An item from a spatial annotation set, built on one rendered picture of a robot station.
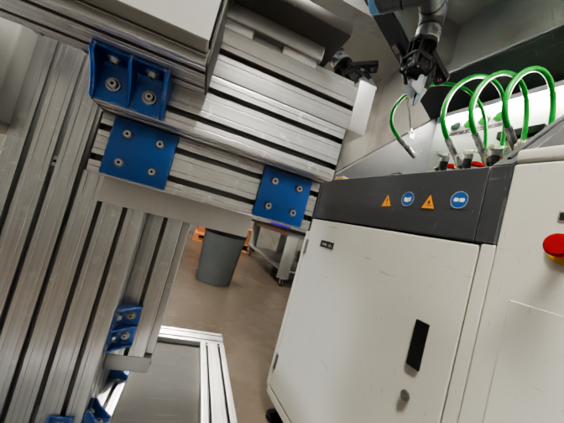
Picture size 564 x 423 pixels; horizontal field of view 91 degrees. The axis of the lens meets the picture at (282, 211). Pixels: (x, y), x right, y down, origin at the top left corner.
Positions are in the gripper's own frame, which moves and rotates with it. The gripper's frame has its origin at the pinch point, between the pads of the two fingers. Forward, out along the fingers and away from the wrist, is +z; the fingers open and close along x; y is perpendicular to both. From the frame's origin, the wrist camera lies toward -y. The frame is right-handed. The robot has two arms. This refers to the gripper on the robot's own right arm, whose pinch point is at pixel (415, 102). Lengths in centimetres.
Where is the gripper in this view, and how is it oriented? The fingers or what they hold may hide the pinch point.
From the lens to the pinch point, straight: 107.1
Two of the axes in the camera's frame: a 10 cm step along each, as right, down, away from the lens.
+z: -2.6, 9.6, -0.6
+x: 4.0, 0.6, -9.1
